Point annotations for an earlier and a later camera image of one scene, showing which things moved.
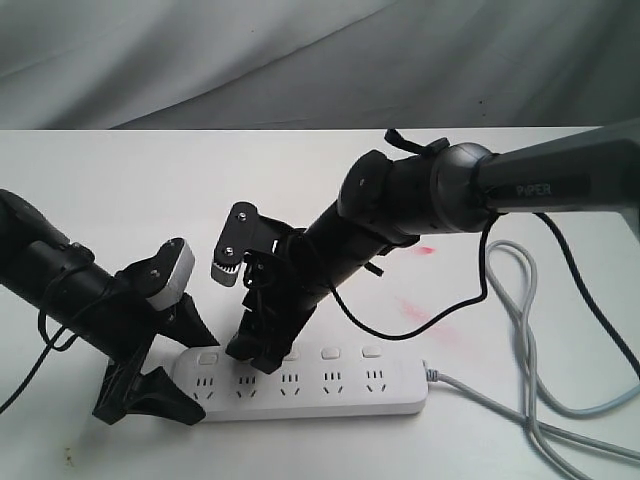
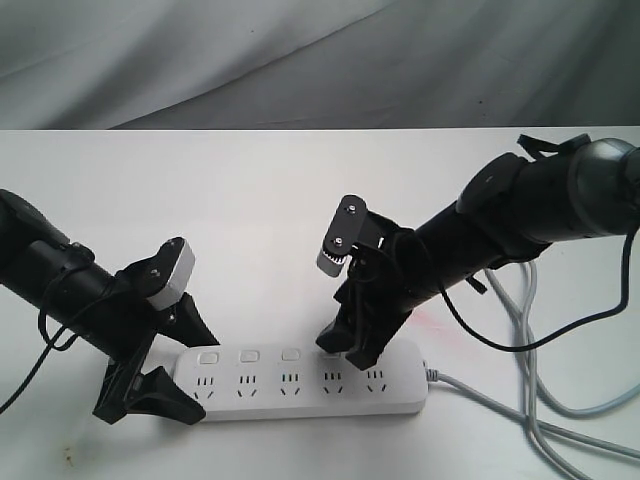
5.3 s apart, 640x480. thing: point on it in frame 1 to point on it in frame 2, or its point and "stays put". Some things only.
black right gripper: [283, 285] to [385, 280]
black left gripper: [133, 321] stays put
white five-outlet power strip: [319, 381] stays put
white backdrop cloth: [311, 64] stays put
